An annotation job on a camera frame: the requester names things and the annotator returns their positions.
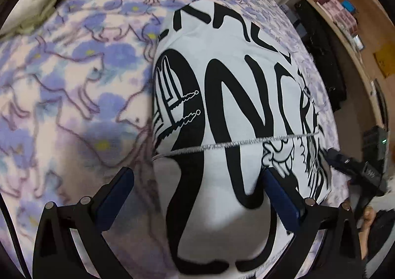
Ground black white graffiti jacket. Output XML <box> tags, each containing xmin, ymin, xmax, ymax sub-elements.
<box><xmin>152</xmin><ymin>0</ymin><xmax>331</xmax><ymax>278</ymax></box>

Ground person right hand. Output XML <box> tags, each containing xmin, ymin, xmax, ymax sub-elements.
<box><xmin>358</xmin><ymin>206</ymin><xmax>376</xmax><ymax>259</ymax></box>

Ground purple cat print blanket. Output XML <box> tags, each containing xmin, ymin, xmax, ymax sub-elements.
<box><xmin>1</xmin><ymin>0</ymin><xmax>348</xmax><ymax>278</ymax></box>

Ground pink drawer boxes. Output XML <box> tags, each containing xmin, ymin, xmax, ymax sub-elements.
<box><xmin>316</xmin><ymin>0</ymin><xmax>357</xmax><ymax>35</ymax></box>

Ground wooden shelf unit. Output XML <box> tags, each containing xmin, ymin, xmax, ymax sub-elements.
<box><xmin>305</xmin><ymin>0</ymin><xmax>394</xmax><ymax>130</ymax></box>

